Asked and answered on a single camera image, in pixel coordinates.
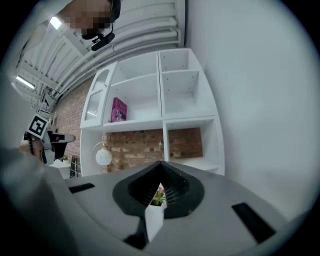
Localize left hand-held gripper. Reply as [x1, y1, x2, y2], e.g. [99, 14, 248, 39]
[23, 114, 77, 165]

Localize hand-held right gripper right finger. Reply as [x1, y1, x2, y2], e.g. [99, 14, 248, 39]
[146, 161, 291, 256]

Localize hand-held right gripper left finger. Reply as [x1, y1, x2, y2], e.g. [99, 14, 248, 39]
[64, 161, 162, 256]

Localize person's left forearm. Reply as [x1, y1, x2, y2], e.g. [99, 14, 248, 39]
[31, 139, 45, 161]

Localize small white side table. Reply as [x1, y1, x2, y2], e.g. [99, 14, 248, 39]
[48, 159, 71, 179]

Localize white round hanging ornament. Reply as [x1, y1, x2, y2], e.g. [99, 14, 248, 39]
[93, 140, 113, 168]

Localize pink flower plant white pot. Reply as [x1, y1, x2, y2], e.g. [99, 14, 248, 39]
[144, 183, 168, 242]

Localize magenta book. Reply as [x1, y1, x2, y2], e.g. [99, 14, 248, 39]
[109, 97, 128, 124]

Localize rectangular ceiling light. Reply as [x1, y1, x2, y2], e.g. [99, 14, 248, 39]
[49, 15, 63, 30]
[14, 74, 36, 90]

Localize person's grey garment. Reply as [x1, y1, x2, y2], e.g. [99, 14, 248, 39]
[0, 146, 82, 256]

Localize person's head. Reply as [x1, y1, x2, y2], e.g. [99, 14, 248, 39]
[59, 0, 114, 36]

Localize white ceiling pipes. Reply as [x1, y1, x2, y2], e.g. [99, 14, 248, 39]
[52, 1, 187, 101]

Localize white shelf cabinet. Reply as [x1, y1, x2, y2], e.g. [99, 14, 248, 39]
[79, 48, 226, 178]

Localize black coiled cable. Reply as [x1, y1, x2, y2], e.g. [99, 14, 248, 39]
[27, 133, 35, 156]

